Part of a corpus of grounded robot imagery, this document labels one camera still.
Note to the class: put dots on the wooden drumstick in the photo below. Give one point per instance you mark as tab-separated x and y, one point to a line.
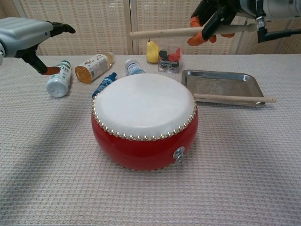
162	33
235	97

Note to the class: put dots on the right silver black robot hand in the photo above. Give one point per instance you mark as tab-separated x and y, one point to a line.
218	16

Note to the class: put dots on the rectangular stainless steel tray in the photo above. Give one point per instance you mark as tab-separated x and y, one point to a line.
223	84

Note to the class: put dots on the yellow toy pear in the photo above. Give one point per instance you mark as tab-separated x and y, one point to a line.
152	53

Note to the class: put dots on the beige woven tablecloth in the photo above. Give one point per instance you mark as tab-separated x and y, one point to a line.
47	188

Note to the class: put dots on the white green-capped drink bottle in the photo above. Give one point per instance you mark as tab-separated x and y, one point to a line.
58	84

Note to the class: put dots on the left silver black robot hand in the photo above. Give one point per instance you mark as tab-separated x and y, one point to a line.
21	35

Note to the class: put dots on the red drum with white skin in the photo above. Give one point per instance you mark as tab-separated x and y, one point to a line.
143	106

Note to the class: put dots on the clear box of coffee capsules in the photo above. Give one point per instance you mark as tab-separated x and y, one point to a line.
169	62

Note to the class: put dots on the amber tea bottle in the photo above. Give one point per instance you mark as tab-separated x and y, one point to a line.
94	66

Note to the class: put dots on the small blue spray bottle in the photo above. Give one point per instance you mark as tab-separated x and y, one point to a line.
104	83

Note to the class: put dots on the clear water bottle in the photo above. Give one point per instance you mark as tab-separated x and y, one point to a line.
134	68

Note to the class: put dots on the woven bamboo folding screen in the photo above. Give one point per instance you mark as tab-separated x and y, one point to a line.
98	28

